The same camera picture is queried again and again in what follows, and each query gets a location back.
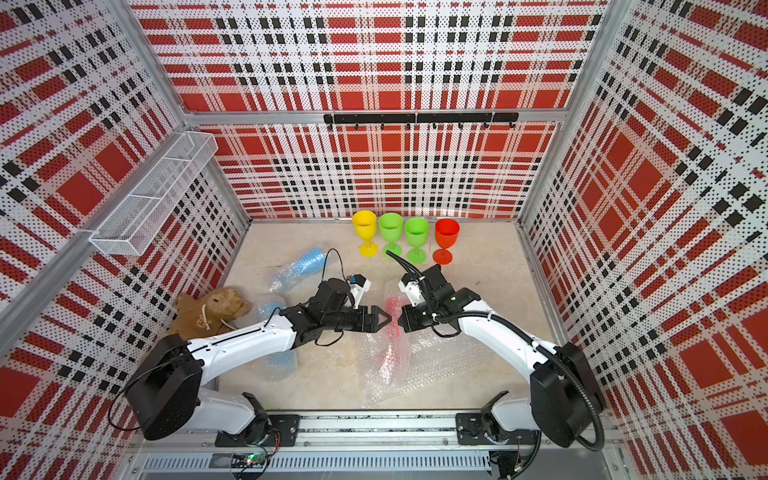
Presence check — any red glass bundle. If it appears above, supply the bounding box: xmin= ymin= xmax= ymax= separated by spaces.
xmin=358 ymin=280 xmax=411 ymax=403

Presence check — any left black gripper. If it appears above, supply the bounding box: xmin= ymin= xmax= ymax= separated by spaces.
xmin=323 ymin=305 xmax=392 ymax=333

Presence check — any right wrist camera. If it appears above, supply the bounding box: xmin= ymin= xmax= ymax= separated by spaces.
xmin=398 ymin=274 xmax=425 ymax=307

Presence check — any wrapped light blue glass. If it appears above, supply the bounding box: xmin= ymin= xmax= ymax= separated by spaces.
xmin=254 ymin=294 xmax=299 ymax=382

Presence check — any blue glass in bubble wrap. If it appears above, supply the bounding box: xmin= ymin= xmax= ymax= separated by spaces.
xmin=266 ymin=242 xmax=331 ymax=295

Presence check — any red plastic wine glass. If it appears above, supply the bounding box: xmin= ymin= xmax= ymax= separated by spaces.
xmin=433 ymin=218 xmax=460 ymax=265

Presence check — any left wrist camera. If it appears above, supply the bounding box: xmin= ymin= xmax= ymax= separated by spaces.
xmin=348 ymin=274 xmax=372 ymax=308

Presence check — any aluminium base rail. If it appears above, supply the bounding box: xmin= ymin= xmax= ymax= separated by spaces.
xmin=120 ymin=410 xmax=630 ymax=479

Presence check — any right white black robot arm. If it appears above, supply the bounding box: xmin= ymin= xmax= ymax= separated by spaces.
xmin=398 ymin=264 xmax=607 ymax=451

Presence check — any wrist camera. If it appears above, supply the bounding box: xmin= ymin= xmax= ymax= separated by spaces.
xmin=348 ymin=274 xmax=372 ymax=308
xmin=398 ymin=274 xmax=425 ymax=307

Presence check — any yellow plastic wine glass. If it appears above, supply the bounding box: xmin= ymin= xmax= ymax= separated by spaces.
xmin=352 ymin=210 xmax=378 ymax=258

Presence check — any white wire mesh basket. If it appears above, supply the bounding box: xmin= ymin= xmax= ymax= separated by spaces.
xmin=89 ymin=131 xmax=217 ymax=256

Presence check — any green circuit board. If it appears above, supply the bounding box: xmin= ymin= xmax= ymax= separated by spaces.
xmin=230 ymin=451 xmax=271 ymax=473

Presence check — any green glass bundle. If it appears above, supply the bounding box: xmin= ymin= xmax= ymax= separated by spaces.
xmin=405 ymin=217 xmax=429 ymax=265

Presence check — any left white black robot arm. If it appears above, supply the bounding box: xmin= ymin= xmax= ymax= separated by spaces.
xmin=123 ymin=275 xmax=392 ymax=446

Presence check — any black wall hook rail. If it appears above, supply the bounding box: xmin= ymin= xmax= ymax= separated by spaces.
xmin=323 ymin=112 xmax=520 ymax=127

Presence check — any brown teddy bear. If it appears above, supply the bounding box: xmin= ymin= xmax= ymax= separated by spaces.
xmin=167 ymin=287 xmax=251 ymax=340

